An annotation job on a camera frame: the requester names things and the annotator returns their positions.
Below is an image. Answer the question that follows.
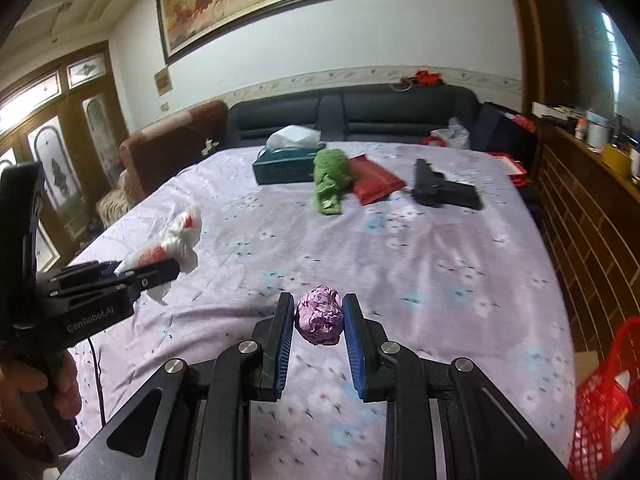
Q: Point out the red plastic mesh basket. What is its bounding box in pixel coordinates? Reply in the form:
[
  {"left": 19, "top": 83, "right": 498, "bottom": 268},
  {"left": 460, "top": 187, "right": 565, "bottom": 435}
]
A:
[{"left": 568, "top": 316, "right": 639, "bottom": 479}]

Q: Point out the yellow tape roll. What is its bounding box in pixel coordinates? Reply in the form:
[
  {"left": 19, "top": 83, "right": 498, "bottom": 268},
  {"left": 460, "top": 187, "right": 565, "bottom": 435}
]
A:
[{"left": 602, "top": 144, "right": 631, "bottom": 178}]

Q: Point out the black cable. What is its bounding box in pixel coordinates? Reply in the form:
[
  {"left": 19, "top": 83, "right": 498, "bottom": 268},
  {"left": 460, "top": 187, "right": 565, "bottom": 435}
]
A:
[{"left": 86, "top": 336, "right": 108, "bottom": 426}]

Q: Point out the person's left hand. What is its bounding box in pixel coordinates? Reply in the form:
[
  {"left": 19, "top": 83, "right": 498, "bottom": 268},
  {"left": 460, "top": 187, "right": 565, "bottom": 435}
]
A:
[{"left": 1, "top": 351, "right": 81, "bottom": 434}]

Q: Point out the red gift box lid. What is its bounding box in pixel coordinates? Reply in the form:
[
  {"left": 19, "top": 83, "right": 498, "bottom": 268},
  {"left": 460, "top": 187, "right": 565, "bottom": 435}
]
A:
[{"left": 491, "top": 153, "right": 532, "bottom": 188}]

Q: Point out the black leather sofa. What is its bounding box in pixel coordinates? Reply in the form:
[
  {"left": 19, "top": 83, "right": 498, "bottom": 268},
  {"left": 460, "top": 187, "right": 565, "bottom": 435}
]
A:
[{"left": 226, "top": 83, "right": 539, "bottom": 151}]

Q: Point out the white cylindrical container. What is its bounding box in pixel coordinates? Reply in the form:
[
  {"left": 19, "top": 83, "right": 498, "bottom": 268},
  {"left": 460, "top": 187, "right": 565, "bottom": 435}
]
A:
[{"left": 586, "top": 110, "right": 610, "bottom": 152}]

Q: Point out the dark green tissue box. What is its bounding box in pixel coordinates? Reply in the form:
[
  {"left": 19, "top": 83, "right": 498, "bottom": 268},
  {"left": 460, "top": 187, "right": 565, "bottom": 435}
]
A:
[{"left": 252, "top": 125, "right": 326, "bottom": 185}]

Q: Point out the red flat pouch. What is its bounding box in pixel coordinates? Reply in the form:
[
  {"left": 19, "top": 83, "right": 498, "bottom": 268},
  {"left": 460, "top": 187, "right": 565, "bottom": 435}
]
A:
[{"left": 348, "top": 155, "right": 406, "bottom": 206}]

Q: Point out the red ribbon on sofa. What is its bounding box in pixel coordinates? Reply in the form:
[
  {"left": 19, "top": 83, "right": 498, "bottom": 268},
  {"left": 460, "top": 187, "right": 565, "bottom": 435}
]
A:
[{"left": 390, "top": 70, "right": 444, "bottom": 92}]

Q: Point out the purple paper ball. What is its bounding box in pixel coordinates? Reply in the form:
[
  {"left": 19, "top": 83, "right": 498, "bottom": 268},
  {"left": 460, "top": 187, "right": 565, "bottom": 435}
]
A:
[{"left": 294, "top": 285, "right": 344, "bottom": 346}]

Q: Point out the green knitted cloth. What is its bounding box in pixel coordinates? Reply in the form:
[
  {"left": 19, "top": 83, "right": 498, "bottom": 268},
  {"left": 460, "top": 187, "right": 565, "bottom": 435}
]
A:
[{"left": 312, "top": 148, "right": 352, "bottom": 216}]

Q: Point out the black toy pistol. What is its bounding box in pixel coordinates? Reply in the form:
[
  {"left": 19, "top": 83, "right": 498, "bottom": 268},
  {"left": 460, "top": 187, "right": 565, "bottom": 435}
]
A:
[{"left": 411, "top": 158, "right": 483, "bottom": 210}]

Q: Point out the wooden glass panel door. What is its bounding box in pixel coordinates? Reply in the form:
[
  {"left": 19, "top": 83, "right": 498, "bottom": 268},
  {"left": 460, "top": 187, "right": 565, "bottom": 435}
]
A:
[{"left": 1, "top": 41, "right": 128, "bottom": 271}]

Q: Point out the white plastic bag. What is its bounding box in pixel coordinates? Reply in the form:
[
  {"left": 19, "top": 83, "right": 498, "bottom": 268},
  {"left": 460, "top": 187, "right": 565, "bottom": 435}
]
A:
[{"left": 432, "top": 117, "right": 471, "bottom": 150}]

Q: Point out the brown red armchair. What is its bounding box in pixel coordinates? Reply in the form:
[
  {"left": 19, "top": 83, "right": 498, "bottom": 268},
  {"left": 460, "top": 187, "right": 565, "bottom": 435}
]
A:
[{"left": 119, "top": 100, "right": 228, "bottom": 202}]

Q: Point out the lilac floral tablecloth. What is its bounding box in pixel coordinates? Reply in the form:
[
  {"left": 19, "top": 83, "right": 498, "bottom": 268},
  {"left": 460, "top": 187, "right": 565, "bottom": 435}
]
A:
[{"left": 63, "top": 143, "right": 575, "bottom": 479}]

